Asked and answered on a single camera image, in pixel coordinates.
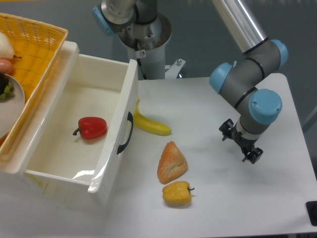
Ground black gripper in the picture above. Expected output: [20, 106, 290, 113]
[219, 119, 263, 164]

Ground white top drawer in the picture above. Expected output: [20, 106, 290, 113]
[24, 55, 138, 210]

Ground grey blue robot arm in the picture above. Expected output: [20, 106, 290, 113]
[92, 0, 288, 163]

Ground orange bread pastry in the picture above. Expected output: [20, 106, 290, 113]
[157, 141, 188, 184]

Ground yellow bell pepper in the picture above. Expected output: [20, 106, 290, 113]
[162, 181, 194, 205]

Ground black corner device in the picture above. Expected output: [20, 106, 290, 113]
[306, 201, 317, 227]

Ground yellow banana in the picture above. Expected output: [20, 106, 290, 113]
[133, 98, 171, 136]

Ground red bell pepper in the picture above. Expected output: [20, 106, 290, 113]
[72, 117, 107, 140]

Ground yellow woven basket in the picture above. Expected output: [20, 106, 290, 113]
[0, 13, 68, 162]

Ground white plate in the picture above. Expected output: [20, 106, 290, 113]
[0, 75, 25, 138]

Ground green grapes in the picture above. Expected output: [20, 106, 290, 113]
[0, 82, 14, 100]

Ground pink sausage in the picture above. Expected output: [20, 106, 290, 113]
[0, 59, 13, 74]

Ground white pear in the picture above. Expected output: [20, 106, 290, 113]
[0, 32, 22, 60]

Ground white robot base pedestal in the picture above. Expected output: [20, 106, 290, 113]
[118, 13, 186, 80]

